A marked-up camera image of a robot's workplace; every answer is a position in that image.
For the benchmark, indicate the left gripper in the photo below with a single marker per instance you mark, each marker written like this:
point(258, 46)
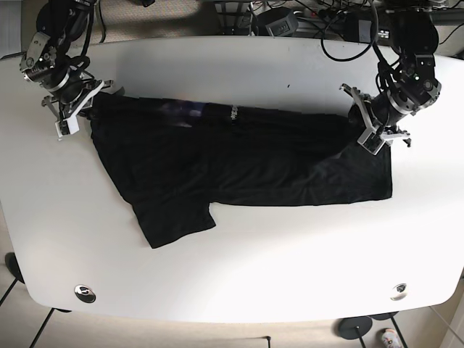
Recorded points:
point(375, 134)

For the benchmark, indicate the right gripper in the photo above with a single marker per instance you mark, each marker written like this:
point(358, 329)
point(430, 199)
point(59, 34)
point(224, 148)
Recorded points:
point(66, 112)

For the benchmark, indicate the black graphic print T-shirt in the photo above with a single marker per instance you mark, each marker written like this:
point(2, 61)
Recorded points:
point(171, 159)

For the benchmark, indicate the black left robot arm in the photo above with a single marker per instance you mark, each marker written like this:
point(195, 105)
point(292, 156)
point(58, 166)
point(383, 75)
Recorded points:
point(404, 90)

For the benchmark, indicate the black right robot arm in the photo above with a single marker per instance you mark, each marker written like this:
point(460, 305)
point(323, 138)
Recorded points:
point(57, 60)

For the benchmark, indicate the grey power adapter box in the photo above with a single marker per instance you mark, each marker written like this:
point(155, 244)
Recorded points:
point(366, 31)

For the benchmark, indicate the grey multi-socket box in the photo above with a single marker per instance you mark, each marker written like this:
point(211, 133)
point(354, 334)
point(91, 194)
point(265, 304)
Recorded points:
point(280, 22)

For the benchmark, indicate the right silver table grommet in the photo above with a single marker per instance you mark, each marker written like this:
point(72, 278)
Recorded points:
point(399, 292)

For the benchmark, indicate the silver table grommet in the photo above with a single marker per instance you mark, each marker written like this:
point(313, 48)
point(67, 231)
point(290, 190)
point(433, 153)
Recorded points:
point(85, 294)
point(399, 292)

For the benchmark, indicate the left silver table grommet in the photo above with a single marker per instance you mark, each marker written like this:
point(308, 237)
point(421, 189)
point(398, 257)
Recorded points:
point(85, 294)

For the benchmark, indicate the black round stand base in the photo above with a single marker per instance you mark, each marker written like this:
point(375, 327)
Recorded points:
point(354, 328)

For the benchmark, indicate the white sneaker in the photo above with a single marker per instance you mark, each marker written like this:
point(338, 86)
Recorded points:
point(391, 339)

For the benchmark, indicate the left black table leg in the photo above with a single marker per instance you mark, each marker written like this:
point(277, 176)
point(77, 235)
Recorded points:
point(42, 327)

